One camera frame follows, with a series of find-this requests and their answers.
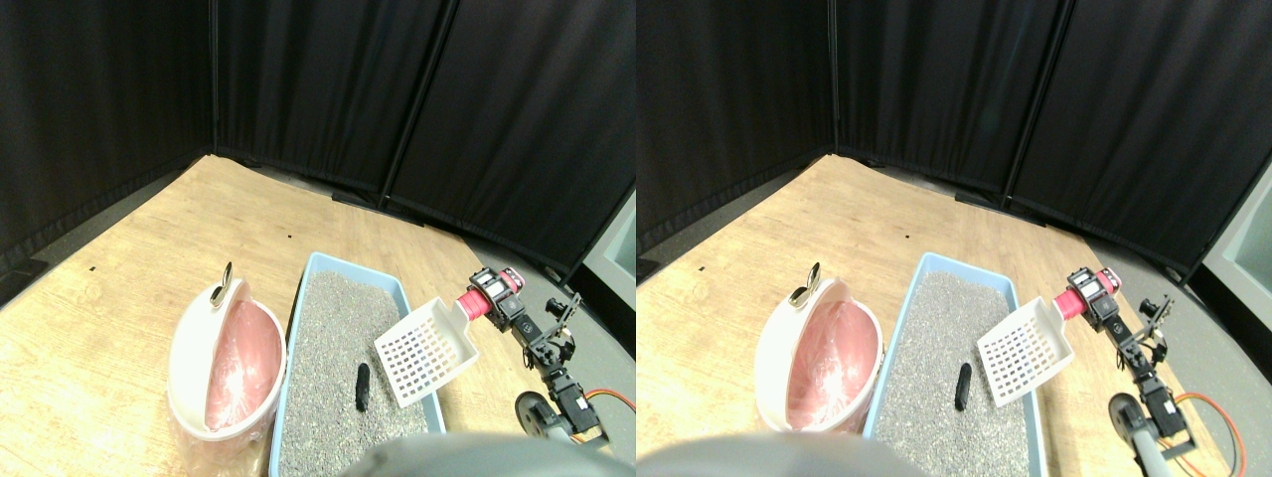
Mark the black lump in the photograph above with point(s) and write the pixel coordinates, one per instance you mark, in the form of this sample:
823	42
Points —
963	388
363	388

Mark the black curtain stand foot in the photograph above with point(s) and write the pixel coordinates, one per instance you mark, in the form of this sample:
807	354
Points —
979	201
354	199

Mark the black curtain stand pole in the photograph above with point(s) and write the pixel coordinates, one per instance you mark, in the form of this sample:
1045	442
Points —
213	79
420	99
1039	99
832	79

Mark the white bin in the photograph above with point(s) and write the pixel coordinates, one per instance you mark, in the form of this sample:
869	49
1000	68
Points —
194	358
780	358

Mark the blue litter tray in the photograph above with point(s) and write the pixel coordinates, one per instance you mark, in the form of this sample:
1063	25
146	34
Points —
328	338
929	338

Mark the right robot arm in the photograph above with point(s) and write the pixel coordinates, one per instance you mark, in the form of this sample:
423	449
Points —
561	393
1158	397

